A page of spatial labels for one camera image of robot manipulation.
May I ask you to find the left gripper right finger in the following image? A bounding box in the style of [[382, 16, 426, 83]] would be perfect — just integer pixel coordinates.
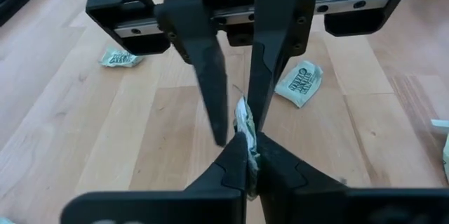
[[255, 131, 449, 224]]

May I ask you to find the green white sweetener packet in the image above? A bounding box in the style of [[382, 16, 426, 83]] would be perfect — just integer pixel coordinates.
[[430, 118, 449, 183], [99, 45, 144, 68], [233, 93, 262, 202], [274, 59, 323, 109]]

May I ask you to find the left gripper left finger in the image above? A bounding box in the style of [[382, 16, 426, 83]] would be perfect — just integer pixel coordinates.
[[59, 131, 248, 224]]

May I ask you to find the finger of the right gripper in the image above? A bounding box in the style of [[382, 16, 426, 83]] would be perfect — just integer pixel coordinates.
[[246, 0, 317, 133], [155, 0, 229, 147]]

